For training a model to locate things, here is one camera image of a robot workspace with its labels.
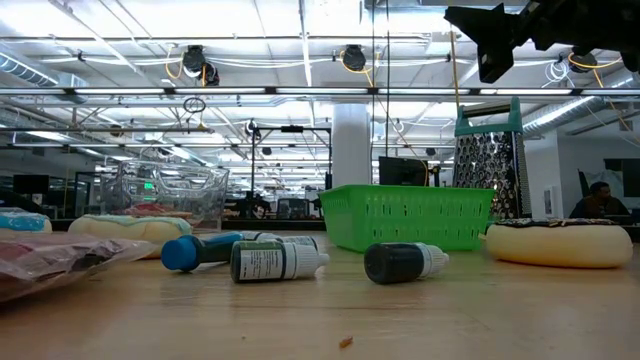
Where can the dark screen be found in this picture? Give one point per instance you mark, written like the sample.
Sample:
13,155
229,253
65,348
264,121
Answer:
31,184

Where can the white round pillar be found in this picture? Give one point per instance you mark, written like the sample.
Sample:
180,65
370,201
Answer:
351,145

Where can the mint icing toy donut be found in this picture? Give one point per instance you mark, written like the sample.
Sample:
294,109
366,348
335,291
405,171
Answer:
130,230

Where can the black computer monitor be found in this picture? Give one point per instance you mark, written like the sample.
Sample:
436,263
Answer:
400,172

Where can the black dropper bottle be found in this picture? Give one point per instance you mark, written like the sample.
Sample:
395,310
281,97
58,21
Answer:
395,262

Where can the blue icing toy donut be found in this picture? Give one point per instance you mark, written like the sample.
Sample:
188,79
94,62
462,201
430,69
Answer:
22,221

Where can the black metal stand frame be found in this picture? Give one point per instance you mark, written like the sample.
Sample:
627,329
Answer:
253,160

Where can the blue ink bottle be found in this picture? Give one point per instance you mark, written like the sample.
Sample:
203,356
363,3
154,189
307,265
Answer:
185,252

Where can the small framed wall picture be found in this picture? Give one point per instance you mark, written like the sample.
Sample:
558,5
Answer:
548,201

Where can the green dropper bottle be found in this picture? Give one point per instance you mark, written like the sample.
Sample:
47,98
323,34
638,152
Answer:
265,262

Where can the person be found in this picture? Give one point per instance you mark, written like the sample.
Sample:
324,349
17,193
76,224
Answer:
600,202

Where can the green plastic basket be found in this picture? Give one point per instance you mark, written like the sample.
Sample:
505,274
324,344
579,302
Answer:
400,215

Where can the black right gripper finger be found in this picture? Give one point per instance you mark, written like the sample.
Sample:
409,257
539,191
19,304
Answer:
490,25
495,62

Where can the clear plastic bin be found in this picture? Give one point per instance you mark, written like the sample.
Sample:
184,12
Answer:
210,190

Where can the small brown crumb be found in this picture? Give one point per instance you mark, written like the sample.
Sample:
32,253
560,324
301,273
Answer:
346,342

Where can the pink plastic bag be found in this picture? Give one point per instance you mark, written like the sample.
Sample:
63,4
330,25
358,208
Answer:
60,260

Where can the red snack packet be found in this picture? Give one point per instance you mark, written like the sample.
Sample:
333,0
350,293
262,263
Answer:
155,209

